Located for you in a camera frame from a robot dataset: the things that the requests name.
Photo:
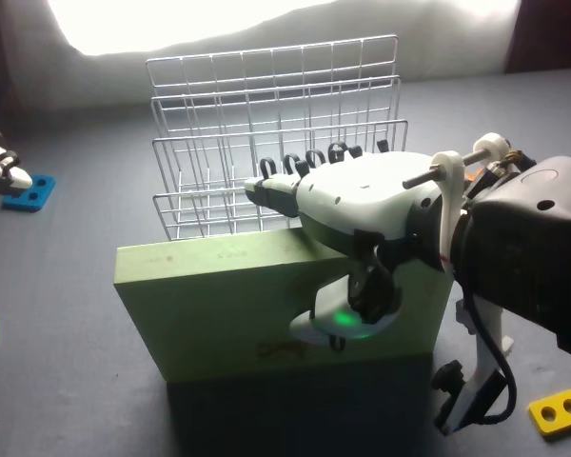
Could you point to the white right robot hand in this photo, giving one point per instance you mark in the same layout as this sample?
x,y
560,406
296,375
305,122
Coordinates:
x,y
361,190

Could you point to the blue square four-hole block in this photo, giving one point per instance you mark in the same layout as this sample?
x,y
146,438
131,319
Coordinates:
x,y
24,200

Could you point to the white backdrop cloth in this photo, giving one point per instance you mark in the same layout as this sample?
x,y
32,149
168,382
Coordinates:
x,y
266,28

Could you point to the grey table cloth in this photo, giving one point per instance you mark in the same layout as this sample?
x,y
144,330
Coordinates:
x,y
76,404

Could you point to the yellow rectangular two-hole block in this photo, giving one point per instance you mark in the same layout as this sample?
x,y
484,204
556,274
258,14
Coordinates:
x,y
559,423

